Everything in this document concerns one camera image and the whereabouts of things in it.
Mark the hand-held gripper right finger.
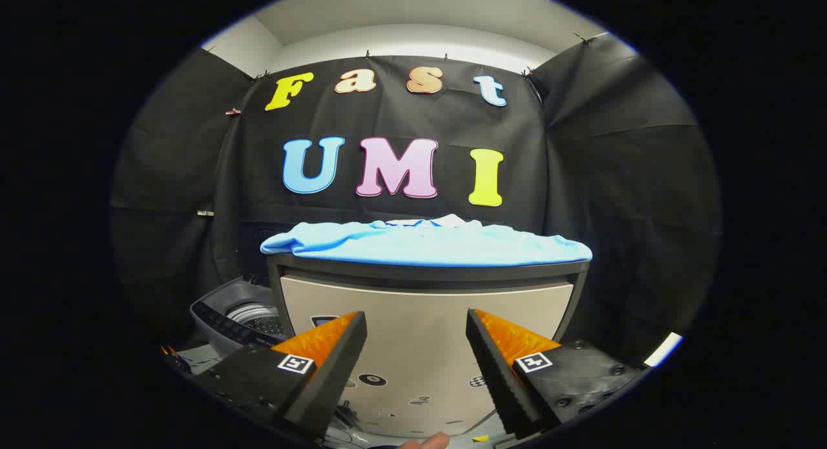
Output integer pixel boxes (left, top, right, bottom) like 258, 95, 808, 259
465, 308, 647, 440

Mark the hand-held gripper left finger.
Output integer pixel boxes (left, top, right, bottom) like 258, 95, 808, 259
187, 310, 368, 440

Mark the grey washing machine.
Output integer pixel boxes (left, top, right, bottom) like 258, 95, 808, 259
189, 278, 288, 359

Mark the light blue polo shirt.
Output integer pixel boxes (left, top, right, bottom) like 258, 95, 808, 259
260, 214, 593, 267

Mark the dark transparent washing machine lid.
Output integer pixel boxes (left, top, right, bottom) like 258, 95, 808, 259
236, 220, 280, 288

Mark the grey and beige cabinet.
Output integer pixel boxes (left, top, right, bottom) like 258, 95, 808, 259
267, 252, 590, 437

